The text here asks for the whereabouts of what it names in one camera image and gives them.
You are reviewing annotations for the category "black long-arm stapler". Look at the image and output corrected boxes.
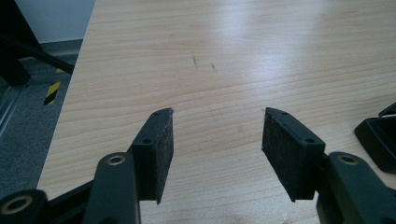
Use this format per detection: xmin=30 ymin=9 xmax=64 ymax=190
xmin=354 ymin=102 xmax=396 ymax=175

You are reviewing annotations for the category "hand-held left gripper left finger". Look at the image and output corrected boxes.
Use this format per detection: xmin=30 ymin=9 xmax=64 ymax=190
xmin=129 ymin=107 xmax=175 ymax=204

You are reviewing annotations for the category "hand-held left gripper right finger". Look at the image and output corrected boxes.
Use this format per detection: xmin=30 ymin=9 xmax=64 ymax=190
xmin=262 ymin=107 xmax=326 ymax=203

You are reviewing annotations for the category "aluminium floor rail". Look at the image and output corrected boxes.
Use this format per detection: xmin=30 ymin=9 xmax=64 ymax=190
xmin=0 ymin=85 xmax=26 ymax=138

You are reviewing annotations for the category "yellow black floor tape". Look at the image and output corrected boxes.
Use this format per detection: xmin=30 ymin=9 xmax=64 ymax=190
xmin=43 ymin=68 xmax=65 ymax=105

